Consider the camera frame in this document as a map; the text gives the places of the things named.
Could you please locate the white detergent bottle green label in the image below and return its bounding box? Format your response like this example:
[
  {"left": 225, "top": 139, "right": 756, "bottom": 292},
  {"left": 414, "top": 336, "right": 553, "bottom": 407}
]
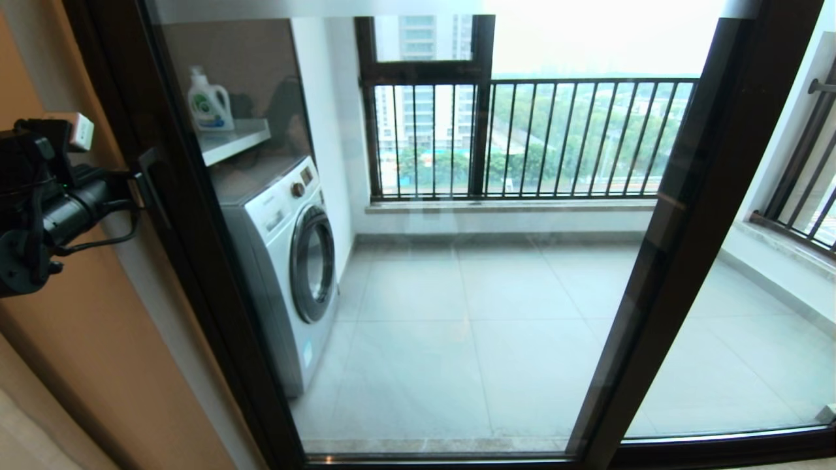
[{"left": 187, "top": 65, "right": 236, "bottom": 133}]

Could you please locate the white front-load washing machine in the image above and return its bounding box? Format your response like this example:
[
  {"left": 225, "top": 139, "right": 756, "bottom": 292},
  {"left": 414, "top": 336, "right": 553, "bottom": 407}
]
[{"left": 217, "top": 155, "right": 340, "bottom": 399}]

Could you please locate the long grey stone sill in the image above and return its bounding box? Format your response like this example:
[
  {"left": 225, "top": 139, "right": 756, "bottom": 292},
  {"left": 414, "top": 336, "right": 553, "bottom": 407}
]
[{"left": 364, "top": 198, "right": 657, "bottom": 216}]

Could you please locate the long black balcony railing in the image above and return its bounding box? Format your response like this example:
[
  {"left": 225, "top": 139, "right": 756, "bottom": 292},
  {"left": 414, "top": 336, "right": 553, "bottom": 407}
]
[{"left": 361, "top": 77, "right": 699, "bottom": 202}]

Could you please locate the dark framed fixed glass panel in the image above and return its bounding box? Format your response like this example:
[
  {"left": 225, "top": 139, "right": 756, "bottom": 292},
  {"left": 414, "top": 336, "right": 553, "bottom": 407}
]
[{"left": 568, "top": 0, "right": 836, "bottom": 454}]

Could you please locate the short grey stone sill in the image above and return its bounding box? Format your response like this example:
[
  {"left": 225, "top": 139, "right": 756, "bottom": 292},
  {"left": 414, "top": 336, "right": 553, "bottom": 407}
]
[{"left": 730, "top": 221, "right": 836, "bottom": 283}]

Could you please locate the thin black left gripper cable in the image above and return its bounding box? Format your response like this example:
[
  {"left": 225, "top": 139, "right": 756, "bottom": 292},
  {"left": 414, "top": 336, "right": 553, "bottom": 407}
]
[{"left": 56, "top": 196, "right": 142, "bottom": 257}]

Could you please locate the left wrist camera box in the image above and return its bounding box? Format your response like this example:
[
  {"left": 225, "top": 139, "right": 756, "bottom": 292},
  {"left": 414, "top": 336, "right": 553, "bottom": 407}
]
[{"left": 39, "top": 112, "right": 95, "bottom": 164}]

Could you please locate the white wall shelf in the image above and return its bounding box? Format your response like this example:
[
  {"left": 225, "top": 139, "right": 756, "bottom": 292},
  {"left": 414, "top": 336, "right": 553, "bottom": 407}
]
[{"left": 198, "top": 118, "right": 272, "bottom": 168}]

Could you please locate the dark balcony window frame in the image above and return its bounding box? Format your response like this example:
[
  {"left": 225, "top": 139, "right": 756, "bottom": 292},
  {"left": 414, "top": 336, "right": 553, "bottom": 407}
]
[{"left": 355, "top": 14, "right": 495, "bottom": 200}]

